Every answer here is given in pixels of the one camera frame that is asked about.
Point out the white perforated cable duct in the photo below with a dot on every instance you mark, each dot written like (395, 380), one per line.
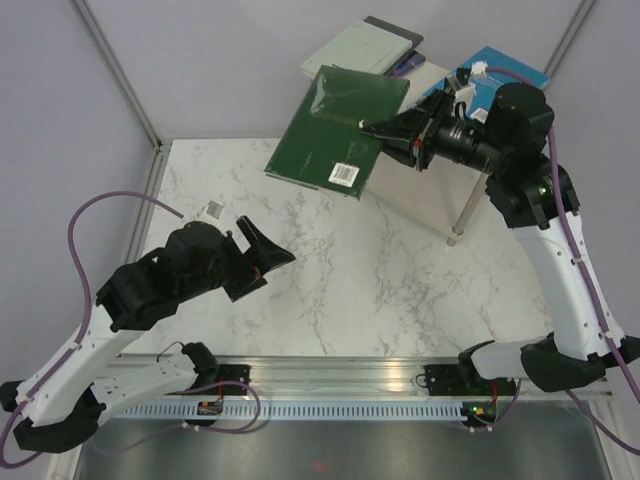
(244, 410)

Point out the black book Moon and Sixpence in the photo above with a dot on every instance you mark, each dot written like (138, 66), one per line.
(415, 38)

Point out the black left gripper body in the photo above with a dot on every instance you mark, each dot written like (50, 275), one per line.
(232, 263)

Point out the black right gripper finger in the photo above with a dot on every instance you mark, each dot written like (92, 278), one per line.
(398, 153)
(412, 126)

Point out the purple galaxy cover book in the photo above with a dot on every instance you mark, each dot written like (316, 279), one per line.
(412, 61)

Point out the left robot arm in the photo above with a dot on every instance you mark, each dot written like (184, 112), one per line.
(66, 402)

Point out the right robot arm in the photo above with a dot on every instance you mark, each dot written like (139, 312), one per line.
(538, 203)

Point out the left aluminium frame post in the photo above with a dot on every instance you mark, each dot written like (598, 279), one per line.
(98, 38)

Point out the aluminium front rail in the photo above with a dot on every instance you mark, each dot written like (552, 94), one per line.
(384, 378)

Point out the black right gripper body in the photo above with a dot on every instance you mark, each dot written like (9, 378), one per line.
(442, 106)

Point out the white two-tier shelf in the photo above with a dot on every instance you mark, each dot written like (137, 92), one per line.
(445, 198)

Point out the dark green book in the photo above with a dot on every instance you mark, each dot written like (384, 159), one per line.
(323, 147)

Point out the right aluminium frame post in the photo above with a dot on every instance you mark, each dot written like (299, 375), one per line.
(568, 38)

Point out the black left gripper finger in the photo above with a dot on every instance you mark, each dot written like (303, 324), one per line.
(263, 254)
(241, 287)

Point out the bright blue book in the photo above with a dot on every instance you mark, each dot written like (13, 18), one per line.
(480, 93)

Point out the aluminium frame post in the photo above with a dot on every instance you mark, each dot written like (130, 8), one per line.
(98, 38)
(568, 38)

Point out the clear plastic file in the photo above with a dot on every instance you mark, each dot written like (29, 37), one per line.
(360, 47)

